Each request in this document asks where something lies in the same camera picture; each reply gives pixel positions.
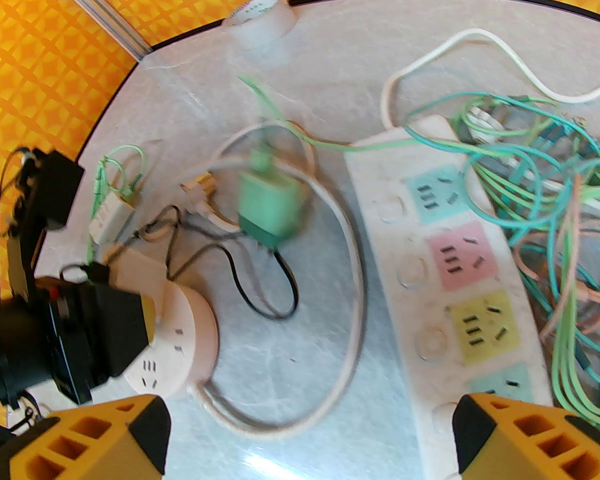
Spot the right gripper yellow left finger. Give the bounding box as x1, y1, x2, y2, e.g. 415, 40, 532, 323
0, 394, 172, 480

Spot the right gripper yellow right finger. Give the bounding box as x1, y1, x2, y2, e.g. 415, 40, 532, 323
452, 393, 600, 480

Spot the large white charger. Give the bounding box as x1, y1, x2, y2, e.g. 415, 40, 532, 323
102, 245, 167, 295

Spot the slim white charger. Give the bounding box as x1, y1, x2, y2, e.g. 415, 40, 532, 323
89, 193, 137, 245

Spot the light green cube charger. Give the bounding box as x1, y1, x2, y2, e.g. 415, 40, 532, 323
236, 150, 307, 250

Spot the long white power strip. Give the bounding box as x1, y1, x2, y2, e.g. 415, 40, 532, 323
344, 115, 556, 480

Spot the clear tape roll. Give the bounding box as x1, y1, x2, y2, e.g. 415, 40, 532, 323
221, 0, 297, 52

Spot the light green multi-head cable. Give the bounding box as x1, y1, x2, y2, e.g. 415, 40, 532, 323
87, 144, 148, 264

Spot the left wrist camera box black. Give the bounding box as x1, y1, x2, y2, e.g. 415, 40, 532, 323
32, 149, 86, 232

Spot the black usb cable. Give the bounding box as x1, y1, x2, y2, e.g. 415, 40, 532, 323
60, 205, 301, 320

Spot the round socket white power cable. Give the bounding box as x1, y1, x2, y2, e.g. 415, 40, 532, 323
180, 120, 367, 441

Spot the light green charging cable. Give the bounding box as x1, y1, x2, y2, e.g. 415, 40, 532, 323
237, 75, 421, 169

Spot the teal multi-head cable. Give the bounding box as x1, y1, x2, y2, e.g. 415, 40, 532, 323
405, 90, 600, 419

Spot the aluminium frame post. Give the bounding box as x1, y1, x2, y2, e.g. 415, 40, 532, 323
40, 0, 154, 62

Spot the power strip thin white cable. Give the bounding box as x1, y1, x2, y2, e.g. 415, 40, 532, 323
381, 29, 600, 135

